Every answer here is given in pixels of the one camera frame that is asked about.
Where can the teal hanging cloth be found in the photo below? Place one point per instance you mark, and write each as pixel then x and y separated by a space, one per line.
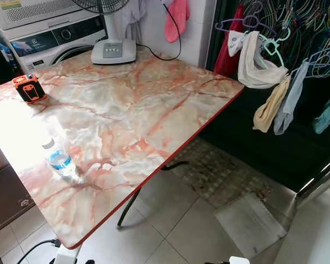
pixel 329 113

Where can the marble pattern table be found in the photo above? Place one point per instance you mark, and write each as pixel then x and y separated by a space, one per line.
pixel 132 115

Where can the red hanging cloth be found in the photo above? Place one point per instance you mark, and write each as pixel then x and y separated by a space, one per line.
pixel 230 47

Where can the brown patterned floor mat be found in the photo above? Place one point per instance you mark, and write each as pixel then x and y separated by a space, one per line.
pixel 220 170

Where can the mint plastic clothes hanger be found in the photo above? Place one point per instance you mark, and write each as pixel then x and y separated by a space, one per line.
pixel 275 50

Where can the clear plastic water bottle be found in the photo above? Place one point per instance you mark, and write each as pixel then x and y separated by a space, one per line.
pixel 59 159

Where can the white washing machine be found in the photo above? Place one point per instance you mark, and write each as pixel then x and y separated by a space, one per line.
pixel 55 44

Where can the orange black handheld device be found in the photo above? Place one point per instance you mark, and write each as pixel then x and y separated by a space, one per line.
pixel 28 88

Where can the grey hanging cloth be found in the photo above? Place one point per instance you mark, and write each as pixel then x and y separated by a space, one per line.
pixel 291 99

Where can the black metal table leg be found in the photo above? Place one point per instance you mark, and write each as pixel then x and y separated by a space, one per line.
pixel 128 209

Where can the purple plastic clothes hanger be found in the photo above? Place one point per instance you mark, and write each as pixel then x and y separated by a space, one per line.
pixel 252 21

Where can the pink hanging cloth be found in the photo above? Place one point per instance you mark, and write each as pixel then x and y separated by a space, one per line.
pixel 177 19

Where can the dark brown wooden cabinet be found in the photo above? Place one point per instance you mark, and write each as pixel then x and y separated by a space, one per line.
pixel 5 198

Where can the white clothes dryer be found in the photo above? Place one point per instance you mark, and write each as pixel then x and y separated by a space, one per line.
pixel 33 11

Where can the cream white hanging cloth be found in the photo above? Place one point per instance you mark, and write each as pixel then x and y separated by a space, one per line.
pixel 256 66

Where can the beige hanging cloth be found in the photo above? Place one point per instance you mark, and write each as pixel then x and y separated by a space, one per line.
pixel 269 107

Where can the white standing fan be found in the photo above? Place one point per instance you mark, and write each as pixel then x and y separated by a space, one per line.
pixel 113 50

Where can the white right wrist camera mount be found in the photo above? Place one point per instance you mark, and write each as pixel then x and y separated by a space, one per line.
pixel 239 260

